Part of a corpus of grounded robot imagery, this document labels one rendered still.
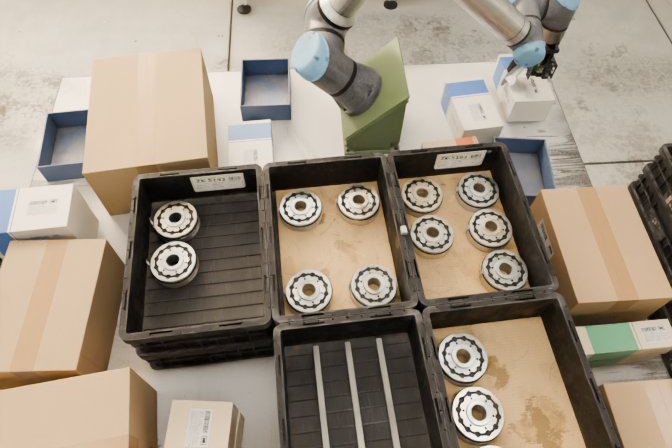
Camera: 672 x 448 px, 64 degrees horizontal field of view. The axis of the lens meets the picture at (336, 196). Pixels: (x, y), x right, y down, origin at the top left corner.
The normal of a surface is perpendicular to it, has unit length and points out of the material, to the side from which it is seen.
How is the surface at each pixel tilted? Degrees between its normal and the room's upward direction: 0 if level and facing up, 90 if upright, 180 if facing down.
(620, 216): 0
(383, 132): 90
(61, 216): 0
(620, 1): 0
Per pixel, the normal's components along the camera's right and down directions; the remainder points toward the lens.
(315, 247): 0.01, -0.55
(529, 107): 0.07, 0.84
